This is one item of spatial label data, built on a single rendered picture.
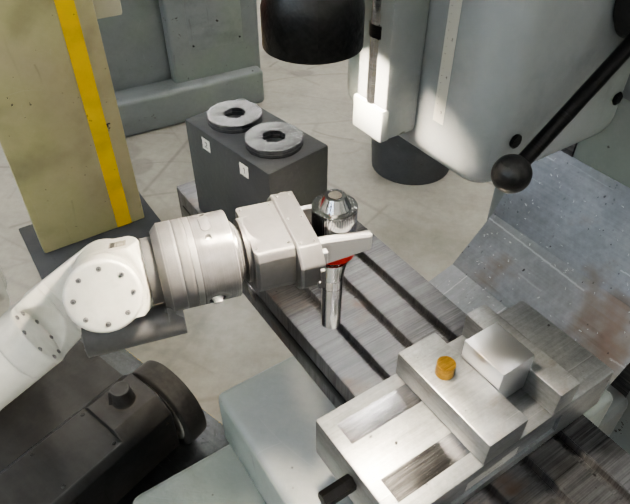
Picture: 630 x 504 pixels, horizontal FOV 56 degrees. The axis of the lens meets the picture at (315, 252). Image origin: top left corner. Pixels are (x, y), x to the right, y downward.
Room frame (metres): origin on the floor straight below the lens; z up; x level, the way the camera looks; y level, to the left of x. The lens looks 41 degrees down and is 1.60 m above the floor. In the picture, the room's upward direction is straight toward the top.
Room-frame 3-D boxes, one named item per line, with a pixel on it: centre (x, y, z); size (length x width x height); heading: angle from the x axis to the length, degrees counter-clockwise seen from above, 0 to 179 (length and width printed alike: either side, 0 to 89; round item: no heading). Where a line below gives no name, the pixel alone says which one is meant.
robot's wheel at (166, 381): (0.76, 0.32, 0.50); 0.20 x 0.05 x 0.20; 51
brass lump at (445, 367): (0.42, -0.15, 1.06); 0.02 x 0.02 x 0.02
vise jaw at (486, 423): (0.41, -0.17, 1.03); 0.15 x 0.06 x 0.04; 34
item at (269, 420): (0.53, -0.15, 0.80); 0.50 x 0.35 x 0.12; 124
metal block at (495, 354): (0.44, -0.21, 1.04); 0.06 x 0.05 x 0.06; 34
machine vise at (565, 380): (0.42, -0.19, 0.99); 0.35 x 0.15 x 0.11; 124
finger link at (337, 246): (0.45, -0.03, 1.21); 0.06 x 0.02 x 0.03; 110
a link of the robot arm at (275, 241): (0.45, 0.07, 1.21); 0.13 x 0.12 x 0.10; 20
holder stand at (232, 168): (0.84, 0.10, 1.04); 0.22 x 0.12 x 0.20; 43
